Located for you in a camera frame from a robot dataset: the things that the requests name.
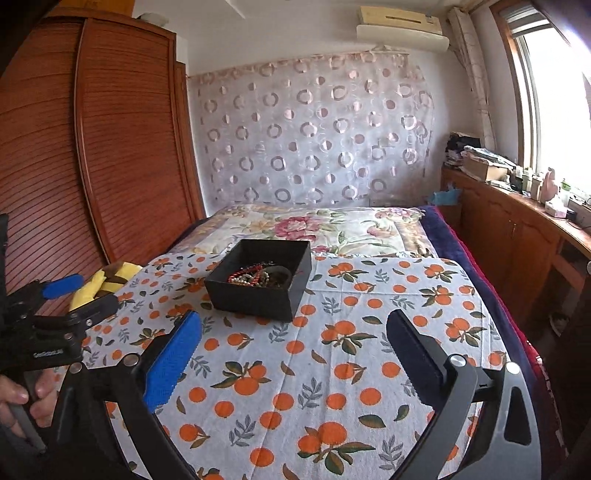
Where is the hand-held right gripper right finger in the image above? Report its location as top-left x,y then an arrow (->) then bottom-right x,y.
386,309 -> 542,480

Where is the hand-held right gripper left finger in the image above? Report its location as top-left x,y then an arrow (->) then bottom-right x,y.
51,310 -> 204,480

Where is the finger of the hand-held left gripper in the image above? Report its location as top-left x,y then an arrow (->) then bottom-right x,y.
4,274 -> 85,315
32,294 -> 120,334

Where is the black jewelry box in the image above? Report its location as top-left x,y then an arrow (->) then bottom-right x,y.
204,239 -> 312,322

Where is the red bead bracelet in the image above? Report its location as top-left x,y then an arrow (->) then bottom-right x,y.
225,264 -> 265,284

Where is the white pearl necklace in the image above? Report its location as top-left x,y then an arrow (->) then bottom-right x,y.
239,270 -> 274,289

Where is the brown wooden bead bracelet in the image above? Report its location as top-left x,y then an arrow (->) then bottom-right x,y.
264,264 -> 295,289

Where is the person's left hand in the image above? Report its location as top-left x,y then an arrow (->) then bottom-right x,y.
0,369 -> 58,430

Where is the yellow striped cloth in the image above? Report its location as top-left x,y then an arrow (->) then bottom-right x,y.
69,261 -> 144,311

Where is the orange print bedsheet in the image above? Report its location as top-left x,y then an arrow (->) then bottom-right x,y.
69,251 -> 509,480

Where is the wooden wardrobe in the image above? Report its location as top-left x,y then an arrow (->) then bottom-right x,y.
0,7 -> 208,319

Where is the wooden cabinet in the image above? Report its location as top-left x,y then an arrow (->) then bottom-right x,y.
441,166 -> 591,333

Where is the teal plastic bag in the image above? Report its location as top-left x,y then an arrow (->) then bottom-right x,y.
427,187 -> 462,206

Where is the floral quilt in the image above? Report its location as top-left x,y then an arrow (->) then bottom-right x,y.
168,204 -> 435,259

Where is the cardboard box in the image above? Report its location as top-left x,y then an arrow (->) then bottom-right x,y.
462,154 -> 511,182

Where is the pile of papers and clothes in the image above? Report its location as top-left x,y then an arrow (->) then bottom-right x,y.
445,131 -> 518,183

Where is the pink figurine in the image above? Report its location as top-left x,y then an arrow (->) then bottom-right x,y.
542,167 -> 562,204

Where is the circle pattern lace cloth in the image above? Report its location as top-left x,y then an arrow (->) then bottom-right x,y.
187,52 -> 437,210

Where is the window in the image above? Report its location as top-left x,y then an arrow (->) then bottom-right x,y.
492,0 -> 591,204

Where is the pale window curtain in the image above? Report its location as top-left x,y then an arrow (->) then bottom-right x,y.
448,7 -> 498,154

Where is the white air conditioner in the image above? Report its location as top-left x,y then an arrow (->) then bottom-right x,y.
355,4 -> 451,51

